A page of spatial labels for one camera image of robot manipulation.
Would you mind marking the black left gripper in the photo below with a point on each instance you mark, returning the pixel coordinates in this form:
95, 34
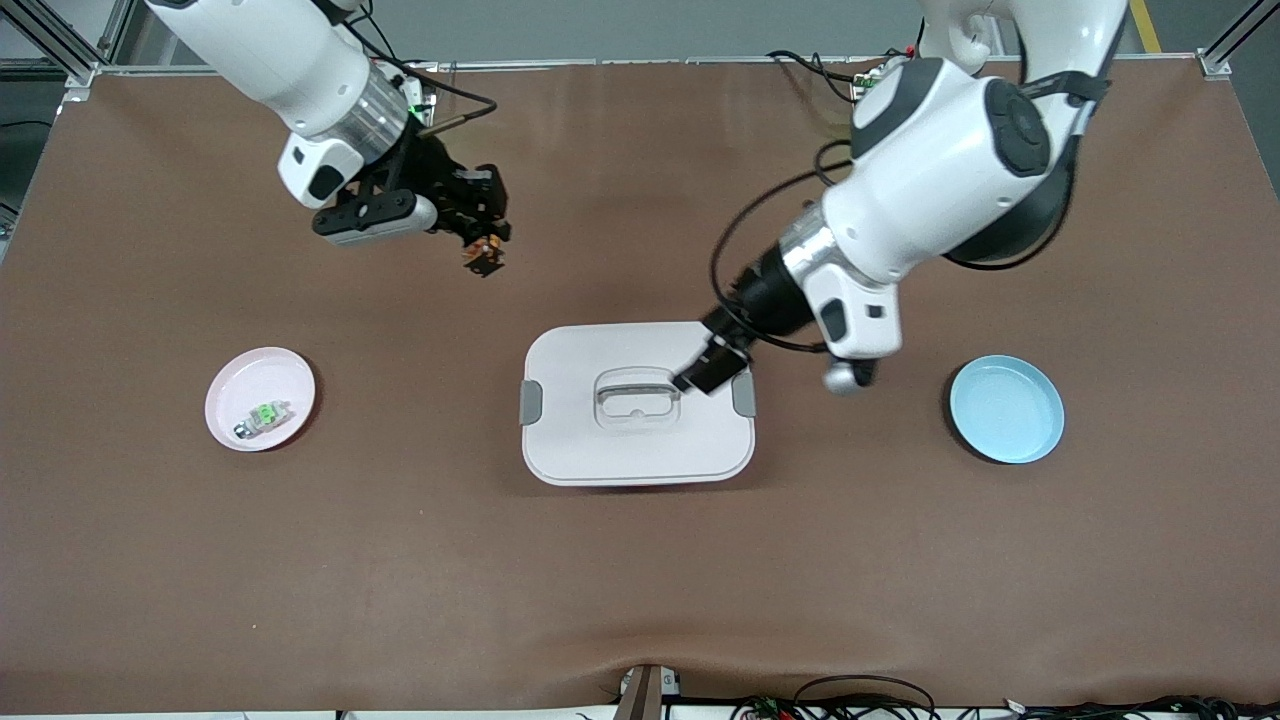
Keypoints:
768, 297

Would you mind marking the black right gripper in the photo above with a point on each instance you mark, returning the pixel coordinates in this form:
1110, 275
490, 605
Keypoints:
437, 178

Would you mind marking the orange and black switch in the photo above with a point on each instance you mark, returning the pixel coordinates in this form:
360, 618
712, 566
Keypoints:
484, 258

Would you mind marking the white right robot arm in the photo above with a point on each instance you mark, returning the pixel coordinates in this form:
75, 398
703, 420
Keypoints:
280, 60

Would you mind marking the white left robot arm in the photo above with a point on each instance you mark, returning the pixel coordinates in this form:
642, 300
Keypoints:
960, 170

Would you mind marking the grey box latch clip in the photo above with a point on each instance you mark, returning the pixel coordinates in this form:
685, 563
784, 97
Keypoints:
531, 402
744, 400

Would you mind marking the white lidded storage box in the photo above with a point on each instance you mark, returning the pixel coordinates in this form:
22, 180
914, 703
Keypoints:
640, 450

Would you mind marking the brown table mat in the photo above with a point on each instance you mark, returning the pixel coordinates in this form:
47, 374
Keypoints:
640, 580

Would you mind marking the pink round plate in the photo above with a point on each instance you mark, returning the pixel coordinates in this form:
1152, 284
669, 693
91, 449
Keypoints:
260, 380

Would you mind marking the light blue round plate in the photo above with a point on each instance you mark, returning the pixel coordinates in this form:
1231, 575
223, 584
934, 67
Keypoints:
1008, 410

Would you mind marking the silver table edge rail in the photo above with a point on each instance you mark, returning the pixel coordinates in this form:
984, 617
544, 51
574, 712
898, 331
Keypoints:
650, 62

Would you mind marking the green and clear switch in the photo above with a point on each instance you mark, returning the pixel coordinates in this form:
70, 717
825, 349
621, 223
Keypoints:
264, 416

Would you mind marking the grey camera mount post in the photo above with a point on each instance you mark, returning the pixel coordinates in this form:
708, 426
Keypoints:
645, 695

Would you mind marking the aluminium frame profile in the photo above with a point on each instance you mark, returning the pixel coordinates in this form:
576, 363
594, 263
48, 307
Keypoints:
80, 50
1225, 50

